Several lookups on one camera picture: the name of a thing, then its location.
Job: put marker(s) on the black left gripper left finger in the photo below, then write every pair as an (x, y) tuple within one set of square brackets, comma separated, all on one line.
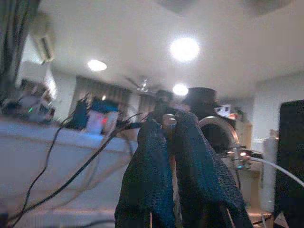
[(147, 178)]

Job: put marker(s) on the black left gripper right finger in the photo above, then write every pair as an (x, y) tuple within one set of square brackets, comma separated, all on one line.
[(202, 185)]

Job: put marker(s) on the chrome kitchen faucet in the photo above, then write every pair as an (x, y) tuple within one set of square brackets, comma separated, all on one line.
[(231, 133)]

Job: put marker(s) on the white box with red light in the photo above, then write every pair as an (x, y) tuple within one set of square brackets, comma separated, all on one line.
[(99, 122)]

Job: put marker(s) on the blue box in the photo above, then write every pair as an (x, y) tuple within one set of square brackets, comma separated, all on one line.
[(104, 105)]

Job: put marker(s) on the ceiling fan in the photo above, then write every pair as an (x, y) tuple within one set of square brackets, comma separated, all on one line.
[(142, 84)]

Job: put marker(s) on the black flat panel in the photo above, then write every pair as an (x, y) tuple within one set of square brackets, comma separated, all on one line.
[(291, 154)]

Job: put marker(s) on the small round ceiling light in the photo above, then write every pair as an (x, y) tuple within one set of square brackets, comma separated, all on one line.
[(180, 89)]

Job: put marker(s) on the oval ceiling light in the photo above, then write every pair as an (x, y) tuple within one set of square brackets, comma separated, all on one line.
[(97, 65)]

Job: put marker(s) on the large round ceiling light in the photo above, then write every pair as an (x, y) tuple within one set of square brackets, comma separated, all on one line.
[(184, 49)]

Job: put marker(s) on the white wall air conditioner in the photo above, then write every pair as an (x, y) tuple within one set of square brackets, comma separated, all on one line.
[(44, 40)]

